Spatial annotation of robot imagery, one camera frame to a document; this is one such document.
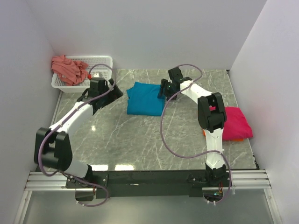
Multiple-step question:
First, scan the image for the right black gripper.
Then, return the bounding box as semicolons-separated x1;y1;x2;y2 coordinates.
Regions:
157;79;178;101

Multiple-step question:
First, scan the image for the blue t shirt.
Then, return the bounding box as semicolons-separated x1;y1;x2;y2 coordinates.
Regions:
127;82;165;116

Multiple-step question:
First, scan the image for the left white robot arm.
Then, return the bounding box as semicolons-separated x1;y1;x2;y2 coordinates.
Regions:
34;77;123;188

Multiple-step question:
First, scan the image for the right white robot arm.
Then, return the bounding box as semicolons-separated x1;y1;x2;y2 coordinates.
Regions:
157;67;229;186

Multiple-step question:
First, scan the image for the white plastic basket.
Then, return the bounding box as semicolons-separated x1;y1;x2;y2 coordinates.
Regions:
51;56;113;93

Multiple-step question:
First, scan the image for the salmon crumpled t shirt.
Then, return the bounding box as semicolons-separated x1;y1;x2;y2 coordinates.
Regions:
51;55;88;86

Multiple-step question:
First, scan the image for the pink folded t shirt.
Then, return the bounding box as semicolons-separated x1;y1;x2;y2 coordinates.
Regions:
222;106;253;141

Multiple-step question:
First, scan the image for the orange folded t shirt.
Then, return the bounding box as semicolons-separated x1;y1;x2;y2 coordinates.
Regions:
202;129;244;142

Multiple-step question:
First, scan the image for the black base beam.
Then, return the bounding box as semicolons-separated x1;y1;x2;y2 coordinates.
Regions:
66;170;231;199

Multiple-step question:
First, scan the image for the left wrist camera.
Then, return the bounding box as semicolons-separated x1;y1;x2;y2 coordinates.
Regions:
87;71;102;80

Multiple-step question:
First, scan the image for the aluminium rail frame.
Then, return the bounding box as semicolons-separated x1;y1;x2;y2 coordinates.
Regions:
24;170;271;191

